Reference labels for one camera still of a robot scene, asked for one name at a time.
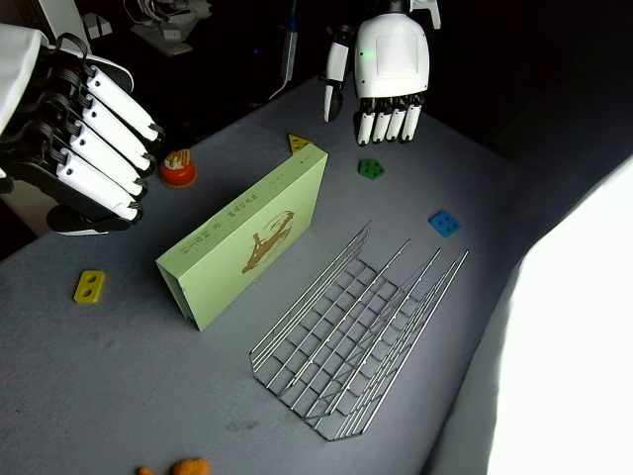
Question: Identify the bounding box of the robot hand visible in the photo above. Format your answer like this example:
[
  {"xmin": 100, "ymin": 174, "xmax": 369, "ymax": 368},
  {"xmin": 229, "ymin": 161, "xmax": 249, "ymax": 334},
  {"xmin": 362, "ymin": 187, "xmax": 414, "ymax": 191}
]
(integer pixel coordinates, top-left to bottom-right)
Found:
[
  {"xmin": 318, "ymin": 12, "xmax": 431, "ymax": 146},
  {"xmin": 0, "ymin": 22, "xmax": 167, "ymax": 238}
]

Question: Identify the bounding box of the light green rectangular block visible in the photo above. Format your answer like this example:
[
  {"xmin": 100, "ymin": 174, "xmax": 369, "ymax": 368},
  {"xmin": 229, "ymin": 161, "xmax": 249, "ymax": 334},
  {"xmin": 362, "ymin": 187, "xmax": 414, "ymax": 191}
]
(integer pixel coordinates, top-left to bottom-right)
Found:
[{"xmin": 155, "ymin": 146, "xmax": 329, "ymax": 333}]

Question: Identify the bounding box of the orange toy cake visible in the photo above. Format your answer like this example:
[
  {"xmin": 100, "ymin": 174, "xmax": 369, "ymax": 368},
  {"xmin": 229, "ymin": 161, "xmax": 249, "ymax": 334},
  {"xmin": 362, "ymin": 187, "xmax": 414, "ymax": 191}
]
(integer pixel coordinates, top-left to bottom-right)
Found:
[{"xmin": 158, "ymin": 148, "xmax": 198, "ymax": 189}]

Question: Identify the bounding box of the green pentagon block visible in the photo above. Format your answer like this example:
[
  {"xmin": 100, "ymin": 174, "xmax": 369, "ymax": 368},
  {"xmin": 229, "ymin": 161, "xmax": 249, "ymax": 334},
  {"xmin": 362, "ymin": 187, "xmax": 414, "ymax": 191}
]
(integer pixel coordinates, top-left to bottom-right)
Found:
[{"xmin": 357, "ymin": 157, "xmax": 388, "ymax": 182}]

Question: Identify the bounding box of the small white background part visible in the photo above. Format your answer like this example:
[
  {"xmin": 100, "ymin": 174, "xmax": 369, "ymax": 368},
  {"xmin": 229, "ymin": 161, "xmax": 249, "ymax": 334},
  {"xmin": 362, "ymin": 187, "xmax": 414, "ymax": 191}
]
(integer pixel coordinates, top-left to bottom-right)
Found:
[{"xmin": 81, "ymin": 12, "xmax": 114, "ymax": 40}]

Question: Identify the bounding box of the white background device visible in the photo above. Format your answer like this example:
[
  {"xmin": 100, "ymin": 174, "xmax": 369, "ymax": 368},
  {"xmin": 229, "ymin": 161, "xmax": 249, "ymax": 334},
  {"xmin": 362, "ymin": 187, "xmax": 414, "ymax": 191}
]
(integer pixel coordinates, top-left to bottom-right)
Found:
[{"xmin": 123, "ymin": 0, "xmax": 199, "ymax": 58}]

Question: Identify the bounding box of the yellow triangle block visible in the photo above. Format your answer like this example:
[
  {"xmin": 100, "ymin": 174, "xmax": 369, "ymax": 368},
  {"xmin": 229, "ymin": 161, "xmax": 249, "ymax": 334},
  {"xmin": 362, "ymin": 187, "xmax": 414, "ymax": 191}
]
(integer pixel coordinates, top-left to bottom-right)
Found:
[{"xmin": 288, "ymin": 133, "xmax": 315, "ymax": 157}]

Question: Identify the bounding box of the yellow two-hole block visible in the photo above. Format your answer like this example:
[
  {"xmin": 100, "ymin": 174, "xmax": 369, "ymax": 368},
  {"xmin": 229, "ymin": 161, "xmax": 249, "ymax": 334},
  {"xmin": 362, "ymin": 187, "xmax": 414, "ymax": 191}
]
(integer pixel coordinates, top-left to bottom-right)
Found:
[{"xmin": 72, "ymin": 269, "xmax": 108, "ymax": 305}]

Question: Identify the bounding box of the blue square block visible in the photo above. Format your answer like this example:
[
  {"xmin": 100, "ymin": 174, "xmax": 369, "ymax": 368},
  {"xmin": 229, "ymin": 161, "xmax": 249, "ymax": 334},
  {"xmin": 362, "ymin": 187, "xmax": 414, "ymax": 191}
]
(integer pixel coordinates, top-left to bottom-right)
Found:
[{"xmin": 427, "ymin": 210, "xmax": 462, "ymax": 240}]

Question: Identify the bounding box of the grey tablecloth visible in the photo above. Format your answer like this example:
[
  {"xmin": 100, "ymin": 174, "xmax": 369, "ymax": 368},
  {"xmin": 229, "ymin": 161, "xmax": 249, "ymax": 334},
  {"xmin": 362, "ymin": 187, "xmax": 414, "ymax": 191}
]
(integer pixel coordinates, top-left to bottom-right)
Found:
[{"xmin": 0, "ymin": 73, "xmax": 528, "ymax": 475}]

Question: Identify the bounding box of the white sheet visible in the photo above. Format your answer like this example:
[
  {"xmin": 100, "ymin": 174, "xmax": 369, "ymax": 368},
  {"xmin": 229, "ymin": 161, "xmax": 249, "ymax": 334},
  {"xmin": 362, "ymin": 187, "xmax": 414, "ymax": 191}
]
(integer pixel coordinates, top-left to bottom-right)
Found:
[{"xmin": 419, "ymin": 152, "xmax": 633, "ymax": 475}]

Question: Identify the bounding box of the orange toy nugget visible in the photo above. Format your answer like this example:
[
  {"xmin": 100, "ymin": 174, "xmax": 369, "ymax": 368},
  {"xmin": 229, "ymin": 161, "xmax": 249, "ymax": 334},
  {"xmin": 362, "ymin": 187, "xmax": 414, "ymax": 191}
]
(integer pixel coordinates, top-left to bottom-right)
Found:
[{"xmin": 169, "ymin": 457, "xmax": 212, "ymax": 475}]

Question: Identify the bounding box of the white frame post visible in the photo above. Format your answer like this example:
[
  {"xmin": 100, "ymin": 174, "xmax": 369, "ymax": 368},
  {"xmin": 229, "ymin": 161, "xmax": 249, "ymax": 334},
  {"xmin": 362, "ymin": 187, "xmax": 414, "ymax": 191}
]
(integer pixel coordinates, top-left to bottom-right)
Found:
[{"xmin": 37, "ymin": 0, "xmax": 93, "ymax": 50}]

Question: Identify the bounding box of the wire metal rack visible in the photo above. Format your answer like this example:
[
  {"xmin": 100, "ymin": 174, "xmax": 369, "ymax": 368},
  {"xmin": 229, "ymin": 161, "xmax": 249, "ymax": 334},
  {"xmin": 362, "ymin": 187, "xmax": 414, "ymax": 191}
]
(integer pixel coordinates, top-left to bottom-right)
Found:
[{"xmin": 249, "ymin": 220, "xmax": 470, "ymax": 442}]

